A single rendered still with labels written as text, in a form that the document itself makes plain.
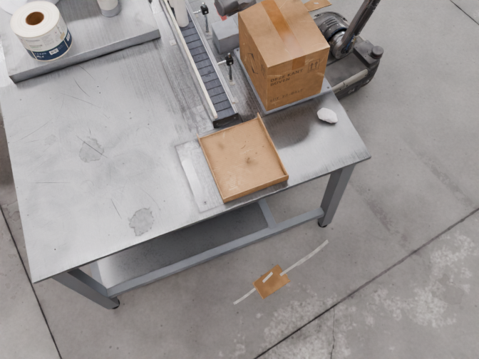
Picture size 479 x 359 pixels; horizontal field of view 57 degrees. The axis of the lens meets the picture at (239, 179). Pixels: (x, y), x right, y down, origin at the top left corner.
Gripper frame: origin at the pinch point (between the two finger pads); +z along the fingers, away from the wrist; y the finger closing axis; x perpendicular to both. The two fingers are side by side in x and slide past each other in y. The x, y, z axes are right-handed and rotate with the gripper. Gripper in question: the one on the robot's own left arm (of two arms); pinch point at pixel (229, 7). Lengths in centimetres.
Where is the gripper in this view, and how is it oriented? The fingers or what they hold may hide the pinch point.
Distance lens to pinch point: 171.8
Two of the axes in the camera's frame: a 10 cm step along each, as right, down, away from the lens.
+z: -3.0, -1.4, 9.4
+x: 4.5, 8.5, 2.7
